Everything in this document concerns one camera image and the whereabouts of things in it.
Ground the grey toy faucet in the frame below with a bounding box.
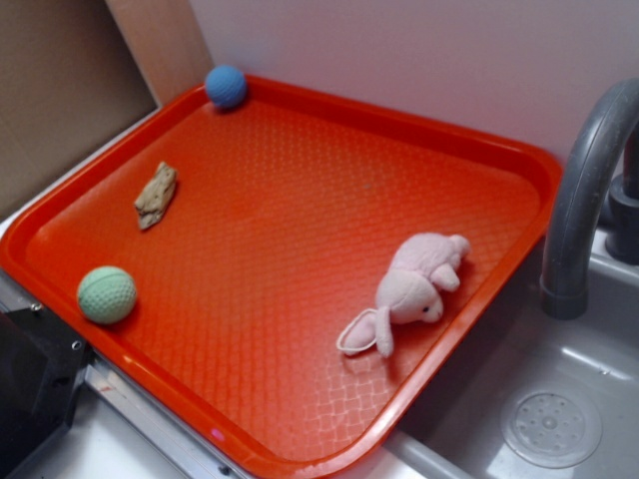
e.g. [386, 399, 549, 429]
[540, 78, 638, 319]

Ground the grey toy sink basin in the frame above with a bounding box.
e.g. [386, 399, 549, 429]
[385, 231, 638, 478]

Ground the tan driftwood piece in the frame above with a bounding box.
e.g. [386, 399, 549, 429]
[134, 162, 178, 231]

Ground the brown cardboard panel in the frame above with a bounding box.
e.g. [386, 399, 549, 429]
[1, 1, 213, 219]

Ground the green textured ball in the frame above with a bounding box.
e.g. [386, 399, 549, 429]
[77, 265, 137, 325]

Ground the pink plush bunny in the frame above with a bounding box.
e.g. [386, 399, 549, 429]
[336, 233, 470, 358]

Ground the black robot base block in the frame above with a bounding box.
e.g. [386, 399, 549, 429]
[1, 306, 90, 478]

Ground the blue textured ball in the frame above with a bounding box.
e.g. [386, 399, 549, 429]
[205, 65, 248, 109]

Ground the orange plastic tray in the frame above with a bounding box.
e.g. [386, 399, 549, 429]
[1, 77, 561, 478]

